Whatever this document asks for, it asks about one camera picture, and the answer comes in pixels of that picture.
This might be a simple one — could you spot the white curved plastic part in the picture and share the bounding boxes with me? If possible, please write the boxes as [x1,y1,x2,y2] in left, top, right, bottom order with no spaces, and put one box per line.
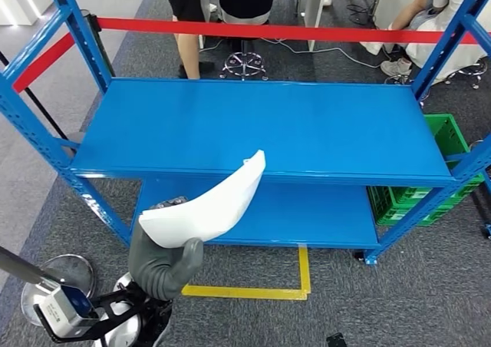
[138,150,266,250]

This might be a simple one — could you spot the blue metal shelf rack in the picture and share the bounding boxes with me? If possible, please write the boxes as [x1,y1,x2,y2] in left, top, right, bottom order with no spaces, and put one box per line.
[0,0,491,267]

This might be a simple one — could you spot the red barrier belt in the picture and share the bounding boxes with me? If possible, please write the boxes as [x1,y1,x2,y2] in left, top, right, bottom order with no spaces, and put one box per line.
[96,16,480,47]
[12,32,76,94]

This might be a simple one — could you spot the white desk leg panel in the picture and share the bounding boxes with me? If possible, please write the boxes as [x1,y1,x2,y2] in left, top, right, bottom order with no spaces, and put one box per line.
[299,0,328,52]
[373,0,428,31]

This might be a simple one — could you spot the green plastic crate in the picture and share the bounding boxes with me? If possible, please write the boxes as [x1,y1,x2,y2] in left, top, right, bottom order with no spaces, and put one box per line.
[367,113,486,206]
[373,202,467,228]

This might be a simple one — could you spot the chrome base stanchion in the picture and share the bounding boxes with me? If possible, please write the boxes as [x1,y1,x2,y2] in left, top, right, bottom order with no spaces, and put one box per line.
[0,245,96,329]

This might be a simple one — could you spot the thin black stanchion pole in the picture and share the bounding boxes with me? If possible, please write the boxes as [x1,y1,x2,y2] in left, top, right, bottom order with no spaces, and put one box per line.
[0,51,87,155]

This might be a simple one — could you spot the white floor cable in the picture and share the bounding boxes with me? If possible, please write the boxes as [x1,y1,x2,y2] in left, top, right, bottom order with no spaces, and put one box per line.
[260,35,385,71]

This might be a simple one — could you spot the black floor cables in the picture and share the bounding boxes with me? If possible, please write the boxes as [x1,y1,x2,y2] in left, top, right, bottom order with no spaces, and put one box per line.
[347,1,379,25]

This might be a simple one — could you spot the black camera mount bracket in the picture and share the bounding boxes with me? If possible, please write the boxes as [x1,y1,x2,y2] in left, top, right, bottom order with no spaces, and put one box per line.
[34,289,154,345]

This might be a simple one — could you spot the black topped stanchion post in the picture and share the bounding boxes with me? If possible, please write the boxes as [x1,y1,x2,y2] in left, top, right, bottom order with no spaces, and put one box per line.
[78,9,116,80]

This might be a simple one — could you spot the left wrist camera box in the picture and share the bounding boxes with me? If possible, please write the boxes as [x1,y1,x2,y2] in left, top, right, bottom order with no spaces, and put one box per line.
[36,283,101,338]

